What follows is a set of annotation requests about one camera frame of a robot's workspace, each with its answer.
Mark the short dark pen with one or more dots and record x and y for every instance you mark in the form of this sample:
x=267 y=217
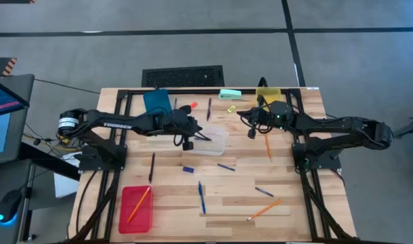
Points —
x=175 y=103

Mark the black computer mouse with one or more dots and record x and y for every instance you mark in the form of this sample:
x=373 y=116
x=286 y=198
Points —
x=9 y=205

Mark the blue pen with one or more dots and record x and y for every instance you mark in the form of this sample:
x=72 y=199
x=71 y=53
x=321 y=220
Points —
x=264 y=192
x=226 y=167
x=201 y=197

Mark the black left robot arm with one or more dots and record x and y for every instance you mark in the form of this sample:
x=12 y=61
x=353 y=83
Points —
x=118 y=124

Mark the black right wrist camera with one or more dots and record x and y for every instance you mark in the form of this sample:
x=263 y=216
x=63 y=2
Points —
x=252 y=133

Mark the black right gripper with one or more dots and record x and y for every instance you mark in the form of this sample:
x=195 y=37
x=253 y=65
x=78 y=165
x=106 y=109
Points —
x=264 y=118

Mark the black pen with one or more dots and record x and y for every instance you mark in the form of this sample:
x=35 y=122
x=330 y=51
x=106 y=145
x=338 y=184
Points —
x=152 y=168

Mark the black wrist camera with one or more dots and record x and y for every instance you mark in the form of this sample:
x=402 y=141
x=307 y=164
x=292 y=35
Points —
x=188 y=146
x=252 y=133

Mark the teal plastic bin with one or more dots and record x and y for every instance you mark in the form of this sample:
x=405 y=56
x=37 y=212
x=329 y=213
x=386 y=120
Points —
x=155 y=100

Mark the grey desk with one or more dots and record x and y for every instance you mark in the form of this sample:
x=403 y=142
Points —
x=0 y=176

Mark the white paper sheets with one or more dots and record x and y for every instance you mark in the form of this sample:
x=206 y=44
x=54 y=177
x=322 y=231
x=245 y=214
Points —
x=64 y=186

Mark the orange-red eraser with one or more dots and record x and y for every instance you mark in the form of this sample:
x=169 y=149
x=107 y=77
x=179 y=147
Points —
x=193 y=105

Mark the grey metal stand foot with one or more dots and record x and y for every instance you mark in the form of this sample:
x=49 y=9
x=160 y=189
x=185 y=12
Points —
x=409 y=130

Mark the orange pencil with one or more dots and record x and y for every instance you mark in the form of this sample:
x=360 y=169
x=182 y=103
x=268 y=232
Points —
x=268 y=147
x=264 y=209
x=138 y=204

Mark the small yellow-green eraser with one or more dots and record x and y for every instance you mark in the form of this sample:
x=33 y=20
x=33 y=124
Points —
x=231 y=109

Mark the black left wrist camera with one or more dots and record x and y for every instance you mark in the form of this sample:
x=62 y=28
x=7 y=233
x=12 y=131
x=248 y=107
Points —
x=188 y=146

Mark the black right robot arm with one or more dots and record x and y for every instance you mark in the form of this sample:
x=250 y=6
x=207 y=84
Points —
x=328 y=122

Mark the blue eraser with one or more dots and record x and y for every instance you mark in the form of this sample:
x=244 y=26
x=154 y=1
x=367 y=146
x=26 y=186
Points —
x=188 y=169

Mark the red translucent plastic bin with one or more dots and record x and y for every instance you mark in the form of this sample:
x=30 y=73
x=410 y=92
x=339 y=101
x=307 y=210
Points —
x=142 y=220

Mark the grey computer monitor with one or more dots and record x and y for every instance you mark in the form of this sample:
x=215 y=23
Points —
x=3 y=128

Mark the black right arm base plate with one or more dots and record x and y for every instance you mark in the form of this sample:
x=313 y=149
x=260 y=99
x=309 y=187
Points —
x=328 y=164

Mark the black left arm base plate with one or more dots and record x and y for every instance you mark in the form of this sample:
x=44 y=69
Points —
x=91 y=164

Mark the dark purple pen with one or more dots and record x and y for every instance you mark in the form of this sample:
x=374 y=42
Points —
x=209 y=109

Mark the clear translucent plastic bin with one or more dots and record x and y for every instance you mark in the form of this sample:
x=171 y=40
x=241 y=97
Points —
x=213 y=145

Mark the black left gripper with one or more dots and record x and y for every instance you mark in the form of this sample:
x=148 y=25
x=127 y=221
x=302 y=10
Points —
x=179 y=122

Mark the mint green stapler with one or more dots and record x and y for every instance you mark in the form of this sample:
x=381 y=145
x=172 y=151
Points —
x=230 y=94

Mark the yellow translucent plastic bin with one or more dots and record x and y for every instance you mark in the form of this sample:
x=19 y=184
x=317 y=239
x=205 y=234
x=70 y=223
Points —
x=272 y=93

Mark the purple crayon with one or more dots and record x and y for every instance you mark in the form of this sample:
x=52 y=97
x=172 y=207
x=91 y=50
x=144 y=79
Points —
x=203 y=138

